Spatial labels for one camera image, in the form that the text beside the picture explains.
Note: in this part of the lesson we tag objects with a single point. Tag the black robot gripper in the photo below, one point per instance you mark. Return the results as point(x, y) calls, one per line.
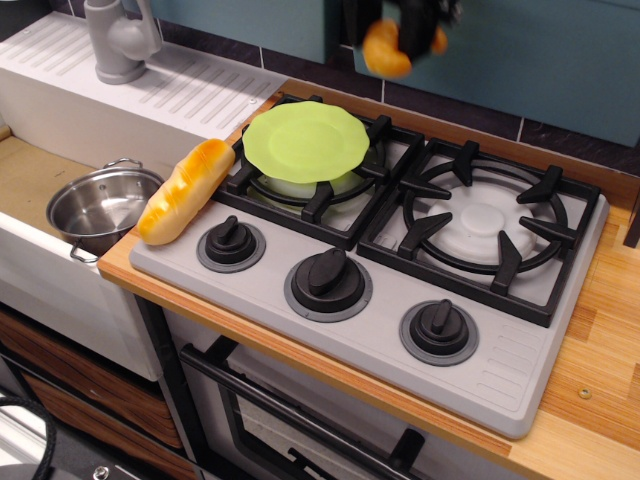
point(418, 21)

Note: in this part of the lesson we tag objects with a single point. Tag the orange toy croissant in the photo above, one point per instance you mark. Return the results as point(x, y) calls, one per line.
point(381, 52)

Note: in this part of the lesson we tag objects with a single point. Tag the light green plastic plate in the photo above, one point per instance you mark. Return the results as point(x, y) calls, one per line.
point(305, 142)

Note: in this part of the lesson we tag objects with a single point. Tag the yellow toy bread loaf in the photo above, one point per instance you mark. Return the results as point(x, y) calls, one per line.
point(191, 184)

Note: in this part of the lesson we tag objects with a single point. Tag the white toy sink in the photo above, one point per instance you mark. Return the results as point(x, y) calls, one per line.
point(58, 121)

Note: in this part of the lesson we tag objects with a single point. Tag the small stainless steel pot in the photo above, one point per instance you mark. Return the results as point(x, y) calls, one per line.
point(95, 211)

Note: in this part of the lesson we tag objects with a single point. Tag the black left burner grate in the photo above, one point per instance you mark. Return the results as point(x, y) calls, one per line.
point(333, 213)

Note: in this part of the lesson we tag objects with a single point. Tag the black burner grate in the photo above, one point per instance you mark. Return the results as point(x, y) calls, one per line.
point(529, 288)
point(333, 213)

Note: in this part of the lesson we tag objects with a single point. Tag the white right burner cap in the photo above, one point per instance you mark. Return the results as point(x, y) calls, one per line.
point(479, 214)

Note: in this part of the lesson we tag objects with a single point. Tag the black right burner grate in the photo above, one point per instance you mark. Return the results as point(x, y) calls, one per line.
point(529, 288)

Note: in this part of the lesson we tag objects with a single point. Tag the grey toy stove top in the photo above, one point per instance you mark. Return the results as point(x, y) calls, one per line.
point(499, 387)

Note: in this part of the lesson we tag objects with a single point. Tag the grey toy faucet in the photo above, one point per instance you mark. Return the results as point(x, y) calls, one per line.
point(121, 45)

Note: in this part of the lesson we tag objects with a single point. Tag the black middle stove knob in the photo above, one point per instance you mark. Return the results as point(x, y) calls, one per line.
point(328, 287)

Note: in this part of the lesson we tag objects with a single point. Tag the black stove knob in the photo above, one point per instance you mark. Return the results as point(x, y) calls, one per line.
point(439, 333)
point(231, 246)
point(328, 287)

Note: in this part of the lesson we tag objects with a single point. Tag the black left stove knob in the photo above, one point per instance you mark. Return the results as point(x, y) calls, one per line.
point(231, 246)

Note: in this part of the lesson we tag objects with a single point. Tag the black right stove knob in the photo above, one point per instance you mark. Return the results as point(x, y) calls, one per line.
point(439, 333)

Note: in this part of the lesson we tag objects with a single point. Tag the toy oven door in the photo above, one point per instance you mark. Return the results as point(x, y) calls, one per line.
point(278, 423)

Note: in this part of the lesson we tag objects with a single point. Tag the wood grain drawer front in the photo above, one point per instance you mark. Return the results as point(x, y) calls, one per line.
point(94, 396)

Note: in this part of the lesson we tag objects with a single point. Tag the black oven door handle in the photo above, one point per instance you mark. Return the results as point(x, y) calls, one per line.
point(395, 466)

